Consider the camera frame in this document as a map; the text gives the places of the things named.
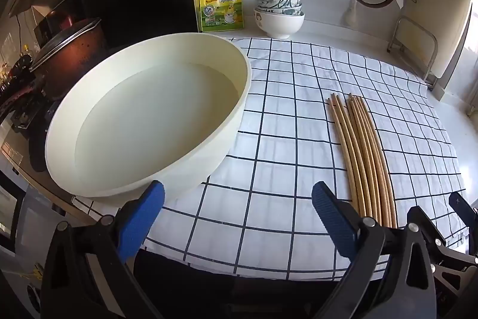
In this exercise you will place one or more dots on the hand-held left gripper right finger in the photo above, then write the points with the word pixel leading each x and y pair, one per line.
pixel 332 218

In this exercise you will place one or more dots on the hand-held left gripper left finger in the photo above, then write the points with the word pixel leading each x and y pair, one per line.
pixel 140 222

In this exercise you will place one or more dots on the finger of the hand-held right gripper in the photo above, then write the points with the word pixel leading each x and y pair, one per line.
pixel 465 214
pixel 453 266

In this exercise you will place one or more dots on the cream plastic basin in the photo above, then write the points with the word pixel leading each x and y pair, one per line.
pixel 149 124

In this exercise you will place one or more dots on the white checked cloth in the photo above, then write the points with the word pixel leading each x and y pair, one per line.
pixel 283 139

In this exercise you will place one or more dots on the metal board rack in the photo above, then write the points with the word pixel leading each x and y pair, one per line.
pixel 431 82

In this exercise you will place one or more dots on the black gas stove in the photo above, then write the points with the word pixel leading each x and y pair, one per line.
pixel 22 117

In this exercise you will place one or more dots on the red-brown cooking pot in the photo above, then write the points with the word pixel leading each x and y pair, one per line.
pixel 74 68

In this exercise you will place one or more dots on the cream cutting board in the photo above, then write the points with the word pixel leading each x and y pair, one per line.
pixel 452 35

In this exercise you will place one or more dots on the steel rimmed pot lid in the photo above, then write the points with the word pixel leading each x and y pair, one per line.
pixel 63 44

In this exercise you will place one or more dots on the white ceramic bowl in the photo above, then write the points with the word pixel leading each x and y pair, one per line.
pixel 278 25

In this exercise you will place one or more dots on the yellow capped bottle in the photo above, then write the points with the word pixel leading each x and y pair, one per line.
pixel 25 55

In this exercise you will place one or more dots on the blue patterned bowl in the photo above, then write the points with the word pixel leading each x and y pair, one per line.
pixel 278 0
pixel 280 10

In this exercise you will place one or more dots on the yellow seasoning pouch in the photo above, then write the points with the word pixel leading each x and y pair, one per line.
pixel 220 5

